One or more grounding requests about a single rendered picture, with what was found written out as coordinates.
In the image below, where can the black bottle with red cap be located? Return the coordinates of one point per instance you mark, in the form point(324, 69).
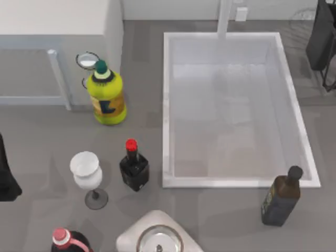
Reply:
point(134, 168)

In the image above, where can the yellow-green bottle with green cap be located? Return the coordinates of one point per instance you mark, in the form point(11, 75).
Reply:
point(107, 97)

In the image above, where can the white sink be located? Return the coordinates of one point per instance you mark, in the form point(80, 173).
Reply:
point(236, 110)

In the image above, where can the white goblet with grey stem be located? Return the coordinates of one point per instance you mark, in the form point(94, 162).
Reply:
point(86, 170)

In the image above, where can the glass cup with black rim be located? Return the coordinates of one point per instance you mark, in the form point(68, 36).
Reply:
point(86, 61)

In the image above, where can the tall white tap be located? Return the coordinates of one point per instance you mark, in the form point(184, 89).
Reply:
point(222, 18)

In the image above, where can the dark olive bottle black cap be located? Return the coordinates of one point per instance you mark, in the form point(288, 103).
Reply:
point(281, 202)

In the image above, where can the dark bottle with pink cap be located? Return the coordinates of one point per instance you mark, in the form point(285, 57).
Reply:
point(68, 240)

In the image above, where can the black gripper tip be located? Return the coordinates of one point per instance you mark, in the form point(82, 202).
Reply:
point(6, 176)

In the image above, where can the black chair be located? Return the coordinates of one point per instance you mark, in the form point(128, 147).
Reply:
point(321, 39)

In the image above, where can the white wall socket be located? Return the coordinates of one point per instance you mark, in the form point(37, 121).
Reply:
point(241, 14)

